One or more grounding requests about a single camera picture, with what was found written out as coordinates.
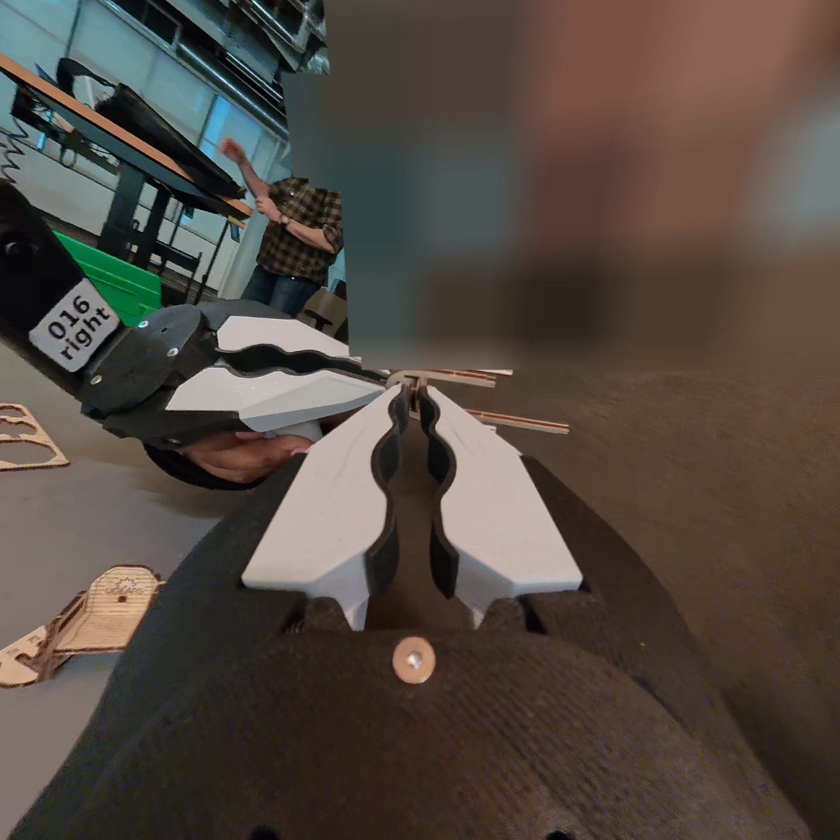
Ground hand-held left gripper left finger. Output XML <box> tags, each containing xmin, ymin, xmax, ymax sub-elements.
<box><xmin>241</xmin><ymin>384</ymin><xmax>412</xmax><ymax>632</ymax></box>

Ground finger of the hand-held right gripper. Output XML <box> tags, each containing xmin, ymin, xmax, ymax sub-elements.
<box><xmin>164</xmin><ymin>367</ymin><xmax>389</xmax><ymax>442</ymax></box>
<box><xmin>215</xmin><ymin>316</ymin><xmax>363</xmax><ymax>374</ymax></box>

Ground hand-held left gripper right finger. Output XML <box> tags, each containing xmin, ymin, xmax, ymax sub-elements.
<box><xmin>419</xmin><ymin>386</ymin><xmax>584</xmax><ymax>632</ymax></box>

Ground thin wooden strip piece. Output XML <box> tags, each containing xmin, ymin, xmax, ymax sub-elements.
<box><xmin>465</xmin><ymin>407</ymin><xmax>571</xmax><ymax>435</ymax></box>

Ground slotted wooden puzzle sheet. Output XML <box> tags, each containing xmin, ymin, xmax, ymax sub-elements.
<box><xmin>0</xmin><ymin>402</ymin><xmax>71</xmax><ymax>473</ymax></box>

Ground wooden arch-shaped piece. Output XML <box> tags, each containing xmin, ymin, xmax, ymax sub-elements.
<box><xmin>386</xmin><ymin>367</ymin><xmax>514</xmax><ymax>416</ymax></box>

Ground person's right hand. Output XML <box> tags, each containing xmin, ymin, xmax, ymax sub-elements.
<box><xmin>178</xmin><ymin>430</ymin><xmax>315</xmax><ymax>488</ymax></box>

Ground green plastic bin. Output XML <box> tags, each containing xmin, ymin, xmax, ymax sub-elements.
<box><xmin>51</xmin><ymin>230</ymin><xmax>163</xmax><ymax>317</ymax></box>

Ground small wooden chair model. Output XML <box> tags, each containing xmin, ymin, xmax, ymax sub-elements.
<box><xmin>29</xmin><ymin>565</ymin><xmax>163</xmax><ymax>681</ymax></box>

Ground wooden-top standing table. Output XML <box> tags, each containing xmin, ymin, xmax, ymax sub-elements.
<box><xmin>0</xmin><ymin>51</ymin><xmax>255</xmax><ymax>271</ymax></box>

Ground black backpack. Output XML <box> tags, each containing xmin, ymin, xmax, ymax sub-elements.
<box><xmin>56</xmin><ymin>58</ymin><xmax>248</xmax><ymax>199</ymax></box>

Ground silver ventilation ducts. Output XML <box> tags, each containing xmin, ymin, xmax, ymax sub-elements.
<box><xmin>157</xmin><ymin>0</ymin><xmax>330</xmax><ymax>120</ymax></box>

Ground wooden curved toothed piece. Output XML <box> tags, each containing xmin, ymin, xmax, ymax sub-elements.
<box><xmin>0</xmin><ymin>625</ymin><xmax>51</xmax><ymax>690</ymax></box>

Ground coiled cable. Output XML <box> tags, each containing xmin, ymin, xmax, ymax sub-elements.
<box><xmin>0</xmin><ymin>126</ymin><xmax>28</xmax><ymax>193</ymax></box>

